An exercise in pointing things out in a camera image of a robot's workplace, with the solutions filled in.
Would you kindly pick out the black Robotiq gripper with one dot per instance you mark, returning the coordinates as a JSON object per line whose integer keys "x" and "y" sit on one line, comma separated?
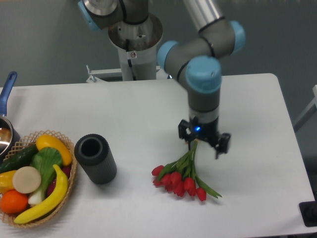
{"x": 207, "y": 132}

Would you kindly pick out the red tulip bouquet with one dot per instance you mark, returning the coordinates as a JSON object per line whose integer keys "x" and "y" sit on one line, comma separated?
{"x": 180, "y": 177}

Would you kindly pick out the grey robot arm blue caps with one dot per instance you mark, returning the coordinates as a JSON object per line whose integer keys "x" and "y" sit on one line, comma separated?
{"x": 195, "y": 65}

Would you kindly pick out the dark grey ribbed vase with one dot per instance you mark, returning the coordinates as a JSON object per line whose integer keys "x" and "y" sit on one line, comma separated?
{"x": 94, "y": 155}

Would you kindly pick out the white furniture leg right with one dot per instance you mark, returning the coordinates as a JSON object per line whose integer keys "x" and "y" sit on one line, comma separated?
{"x": 307, "y": 112}

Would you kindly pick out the black device at table edge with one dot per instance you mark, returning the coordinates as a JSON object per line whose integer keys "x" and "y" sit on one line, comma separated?
{"x": 309, "y": 213}

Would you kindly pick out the purple red vegetable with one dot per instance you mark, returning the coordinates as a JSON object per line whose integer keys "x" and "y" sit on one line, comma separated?
{"x": 67, "y": 171}

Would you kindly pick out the yellow banana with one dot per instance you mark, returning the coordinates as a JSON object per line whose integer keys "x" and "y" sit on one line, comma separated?
{"x": 49, "y": 203}

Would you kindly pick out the green bok choy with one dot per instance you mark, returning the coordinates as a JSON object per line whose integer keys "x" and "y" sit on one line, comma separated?
{"x": 44, "y": 161}

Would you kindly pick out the yellow squash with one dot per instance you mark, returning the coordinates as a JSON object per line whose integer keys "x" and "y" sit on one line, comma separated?
{"x": 47, "y": 140}

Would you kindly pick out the woven wicker basket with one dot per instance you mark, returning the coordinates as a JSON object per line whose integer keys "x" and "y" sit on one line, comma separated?
{"x": 25, "y": 142}

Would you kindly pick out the green cucumber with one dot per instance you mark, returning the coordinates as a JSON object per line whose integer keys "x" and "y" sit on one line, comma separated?
{"x": 20, "y": 159}

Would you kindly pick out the beige round radish slice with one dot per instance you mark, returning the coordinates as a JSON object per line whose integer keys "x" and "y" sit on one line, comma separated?
{"x": 26, "y": 179}

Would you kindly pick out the yellow bell pepper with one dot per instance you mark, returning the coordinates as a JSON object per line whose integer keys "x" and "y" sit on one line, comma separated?
{"x": 6, "y": 183}

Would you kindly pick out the orange fruit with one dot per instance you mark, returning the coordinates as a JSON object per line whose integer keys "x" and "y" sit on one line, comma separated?
{"x": 14, "y": 202}

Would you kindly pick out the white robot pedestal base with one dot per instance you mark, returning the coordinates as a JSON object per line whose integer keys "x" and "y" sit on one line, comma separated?
{"x": 136, "y": 33}

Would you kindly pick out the blue handled saucepan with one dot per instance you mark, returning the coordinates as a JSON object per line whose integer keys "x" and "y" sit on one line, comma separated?
{"x": 8, "y": 135}

